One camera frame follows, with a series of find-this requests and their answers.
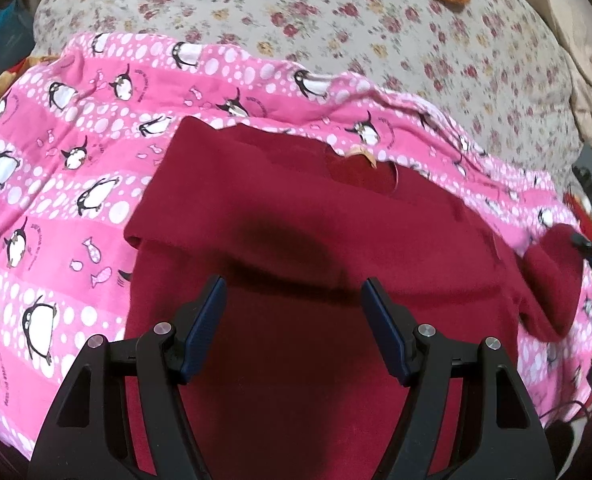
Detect pink penguin print blanket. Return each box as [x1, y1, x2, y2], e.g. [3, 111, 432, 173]
[0, 31, 592, 461]

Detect dark red sweater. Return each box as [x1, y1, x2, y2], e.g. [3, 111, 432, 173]
[123, 116, 584, 480]

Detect black device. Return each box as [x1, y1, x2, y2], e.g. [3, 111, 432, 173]
[573, 166, 592, 206]

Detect blue plastic bag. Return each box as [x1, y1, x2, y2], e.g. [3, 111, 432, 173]
[0, 0, 34, 56]

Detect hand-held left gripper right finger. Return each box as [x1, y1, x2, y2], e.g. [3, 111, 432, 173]
[361, 277, 557, 480]

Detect floral quilt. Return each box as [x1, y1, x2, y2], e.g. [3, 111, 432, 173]
[33, 0, 584, 171]

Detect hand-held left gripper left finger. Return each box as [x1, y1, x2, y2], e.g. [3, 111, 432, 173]
[28, 275, 227, 480]

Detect beige cloth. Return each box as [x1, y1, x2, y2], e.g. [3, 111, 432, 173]
[533, 0, 592, 151]

